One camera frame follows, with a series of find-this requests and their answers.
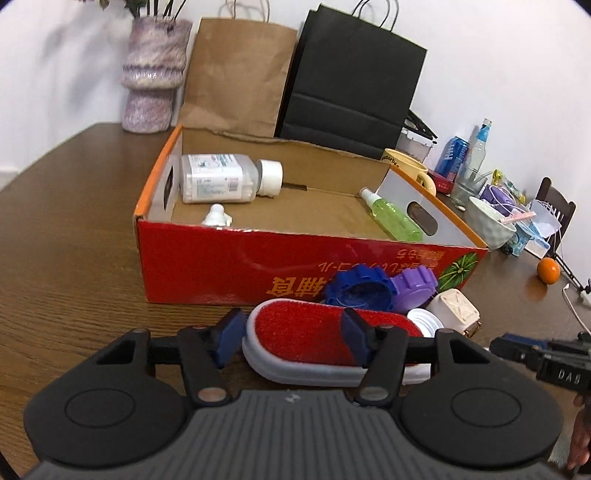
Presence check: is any beige square box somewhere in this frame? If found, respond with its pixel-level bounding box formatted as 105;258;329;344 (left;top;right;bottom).
426;289;481;340

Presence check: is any purple white textured vase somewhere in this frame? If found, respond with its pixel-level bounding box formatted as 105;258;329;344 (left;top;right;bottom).
121;16;194;134

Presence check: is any purple gear-shaped toy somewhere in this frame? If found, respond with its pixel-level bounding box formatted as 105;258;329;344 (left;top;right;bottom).
392;265;439;315

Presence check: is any red lint brush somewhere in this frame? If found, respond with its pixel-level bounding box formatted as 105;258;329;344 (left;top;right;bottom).
241;298;431;387

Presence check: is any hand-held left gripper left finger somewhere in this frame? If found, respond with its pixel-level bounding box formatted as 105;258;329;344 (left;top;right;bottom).
92;307;246;408

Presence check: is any red cardboard box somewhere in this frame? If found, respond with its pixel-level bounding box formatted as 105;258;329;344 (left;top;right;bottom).
134;124;489;308

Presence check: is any blue gear-shaped toy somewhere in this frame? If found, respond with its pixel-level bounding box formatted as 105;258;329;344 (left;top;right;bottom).
320;265;399;313

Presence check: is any blue drink can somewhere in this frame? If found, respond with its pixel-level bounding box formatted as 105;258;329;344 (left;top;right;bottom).
436;136;470;182

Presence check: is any glass bottle with blue cap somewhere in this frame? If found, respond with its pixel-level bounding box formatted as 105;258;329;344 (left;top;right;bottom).
459;119;493;185

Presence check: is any person's right hand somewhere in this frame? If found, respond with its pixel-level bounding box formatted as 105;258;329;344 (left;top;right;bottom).
567;393;591;470

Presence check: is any tissue pack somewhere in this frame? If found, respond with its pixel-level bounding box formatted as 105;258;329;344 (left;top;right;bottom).
525;199;563;257

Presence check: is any yellow mug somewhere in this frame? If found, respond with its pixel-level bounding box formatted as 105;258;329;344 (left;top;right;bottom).
381;148;437;197

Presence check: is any red flat box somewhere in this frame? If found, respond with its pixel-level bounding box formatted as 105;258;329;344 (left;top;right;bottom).
427;170;456;195

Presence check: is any small white figurine bottle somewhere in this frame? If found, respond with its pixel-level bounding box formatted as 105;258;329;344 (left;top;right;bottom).
202;204;232;228

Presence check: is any brown paper bag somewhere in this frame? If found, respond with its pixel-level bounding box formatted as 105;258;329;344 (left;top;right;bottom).
178;0;299;138

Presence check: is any white cable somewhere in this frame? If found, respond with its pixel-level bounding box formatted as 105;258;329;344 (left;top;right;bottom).
545;249;591;334

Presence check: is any green spray bottle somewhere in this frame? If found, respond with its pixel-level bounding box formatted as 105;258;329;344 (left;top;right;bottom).
360;187;424;241

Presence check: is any white round lid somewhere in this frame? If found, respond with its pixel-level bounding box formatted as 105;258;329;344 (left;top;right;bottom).
406;308;445;339

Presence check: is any clear drinking glass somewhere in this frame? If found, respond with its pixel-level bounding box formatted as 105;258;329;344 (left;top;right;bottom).
450;166;488;208

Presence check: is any clear container with black lid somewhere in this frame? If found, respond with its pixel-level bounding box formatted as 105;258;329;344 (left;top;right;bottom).
397;111;437;163

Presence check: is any black paper bag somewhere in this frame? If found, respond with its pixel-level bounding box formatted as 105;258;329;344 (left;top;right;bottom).
274;0;428;160

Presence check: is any purple plastic item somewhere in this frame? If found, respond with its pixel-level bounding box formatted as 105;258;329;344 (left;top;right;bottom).
480;184;516;216

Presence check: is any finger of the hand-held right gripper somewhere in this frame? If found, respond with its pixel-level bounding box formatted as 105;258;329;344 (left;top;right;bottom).
489;332;546;369

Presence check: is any clear white-capped plastic bottle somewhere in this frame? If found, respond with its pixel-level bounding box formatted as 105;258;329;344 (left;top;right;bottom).
179;153;283;204

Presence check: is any yellow green snack packet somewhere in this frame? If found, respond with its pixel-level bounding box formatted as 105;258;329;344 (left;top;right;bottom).
491;169;527;204

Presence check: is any dark wooden chair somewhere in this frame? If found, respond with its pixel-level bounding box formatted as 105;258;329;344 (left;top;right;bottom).
536;177;577;252

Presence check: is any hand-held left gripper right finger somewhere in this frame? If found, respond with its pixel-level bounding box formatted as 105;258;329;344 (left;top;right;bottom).
341;307;497;409

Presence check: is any orange fruit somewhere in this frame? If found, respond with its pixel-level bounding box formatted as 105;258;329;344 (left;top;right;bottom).
537;257;562;284

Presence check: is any white textured bowl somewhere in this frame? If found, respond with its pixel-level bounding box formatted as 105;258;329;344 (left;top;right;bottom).
464;197;517;252

